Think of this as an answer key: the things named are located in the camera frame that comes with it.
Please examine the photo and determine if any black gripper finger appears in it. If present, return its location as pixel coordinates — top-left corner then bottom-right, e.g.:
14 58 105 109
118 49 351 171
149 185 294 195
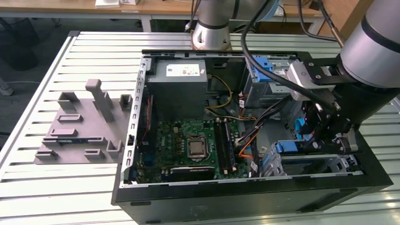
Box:
303 135 349 155
302 104 331 146

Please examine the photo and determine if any blue data wire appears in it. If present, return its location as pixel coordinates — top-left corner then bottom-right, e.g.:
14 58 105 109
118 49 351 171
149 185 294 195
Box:
294 116 310 141

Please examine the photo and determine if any hard disk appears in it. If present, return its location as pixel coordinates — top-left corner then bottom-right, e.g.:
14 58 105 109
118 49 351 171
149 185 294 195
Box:
261 140 337 176

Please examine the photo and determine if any metal disk bay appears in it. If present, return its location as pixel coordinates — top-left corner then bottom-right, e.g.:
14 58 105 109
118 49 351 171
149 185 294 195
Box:
270 140 357 176

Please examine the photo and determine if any metal drive cage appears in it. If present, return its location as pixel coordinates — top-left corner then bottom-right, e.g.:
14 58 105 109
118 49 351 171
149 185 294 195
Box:
242 56 314 108

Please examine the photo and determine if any blue plastic drive latch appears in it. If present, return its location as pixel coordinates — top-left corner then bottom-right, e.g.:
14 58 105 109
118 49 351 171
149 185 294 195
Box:
250 56 278 83

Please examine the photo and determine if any black RAM slot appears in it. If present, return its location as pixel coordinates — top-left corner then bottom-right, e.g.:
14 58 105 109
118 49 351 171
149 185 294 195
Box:
222 118 237 172
214 118 227 174

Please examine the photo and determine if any CPU socket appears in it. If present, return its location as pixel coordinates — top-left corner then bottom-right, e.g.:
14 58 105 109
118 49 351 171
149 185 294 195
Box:
186 135 209 162

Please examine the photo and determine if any wooden cabinet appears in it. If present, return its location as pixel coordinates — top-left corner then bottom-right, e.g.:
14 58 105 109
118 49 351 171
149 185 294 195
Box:
318 0 375 45

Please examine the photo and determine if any silver CPU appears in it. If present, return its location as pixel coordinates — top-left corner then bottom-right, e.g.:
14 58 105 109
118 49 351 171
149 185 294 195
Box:
189 140 205 157

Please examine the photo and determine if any black PC case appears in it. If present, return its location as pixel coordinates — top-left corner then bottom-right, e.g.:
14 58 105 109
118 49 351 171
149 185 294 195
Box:
110 48 393 225

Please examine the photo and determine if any green motherboard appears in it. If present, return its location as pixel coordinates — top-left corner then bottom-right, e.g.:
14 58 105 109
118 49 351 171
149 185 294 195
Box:
137 118 251 183

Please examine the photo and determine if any black graphics card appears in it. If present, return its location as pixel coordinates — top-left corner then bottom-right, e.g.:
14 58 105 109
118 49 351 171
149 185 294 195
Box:
161 165 215 182

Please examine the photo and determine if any grey power supply unit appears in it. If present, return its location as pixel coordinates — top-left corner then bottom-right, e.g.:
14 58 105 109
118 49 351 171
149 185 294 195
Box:
145 59 209 120

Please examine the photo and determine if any grey parts rack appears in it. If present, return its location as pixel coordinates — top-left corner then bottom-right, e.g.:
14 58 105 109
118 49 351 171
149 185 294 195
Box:
33 78 134 166

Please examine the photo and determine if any white cardboard box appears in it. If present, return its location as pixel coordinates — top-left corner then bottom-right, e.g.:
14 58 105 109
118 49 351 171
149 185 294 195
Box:
94 0 121 9

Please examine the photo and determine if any wooden desk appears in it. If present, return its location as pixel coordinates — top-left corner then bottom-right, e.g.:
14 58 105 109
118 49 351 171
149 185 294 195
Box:
0 0 331 36

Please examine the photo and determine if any black office chair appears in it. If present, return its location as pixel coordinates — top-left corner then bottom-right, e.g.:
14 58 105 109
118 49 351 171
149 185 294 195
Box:
0 16 41 71

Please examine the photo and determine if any black wire bundle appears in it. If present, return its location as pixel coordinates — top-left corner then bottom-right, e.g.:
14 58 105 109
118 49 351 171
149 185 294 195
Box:
235 93 294 145

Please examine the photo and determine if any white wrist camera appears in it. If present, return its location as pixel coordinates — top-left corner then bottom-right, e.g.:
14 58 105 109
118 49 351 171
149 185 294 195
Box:
285 62 315 101

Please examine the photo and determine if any orange wire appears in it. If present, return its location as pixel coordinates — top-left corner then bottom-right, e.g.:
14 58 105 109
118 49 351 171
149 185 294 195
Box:
238 138 251 158

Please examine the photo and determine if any yellow wire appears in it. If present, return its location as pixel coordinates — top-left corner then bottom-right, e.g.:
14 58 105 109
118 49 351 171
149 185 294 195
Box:
203 75 233 110

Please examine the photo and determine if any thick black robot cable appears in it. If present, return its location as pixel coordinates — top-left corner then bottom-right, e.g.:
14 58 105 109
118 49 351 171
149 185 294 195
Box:
239 0 339 113

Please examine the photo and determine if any thin red wire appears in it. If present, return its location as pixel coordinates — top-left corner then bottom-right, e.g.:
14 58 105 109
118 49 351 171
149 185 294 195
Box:
141 95 151 143

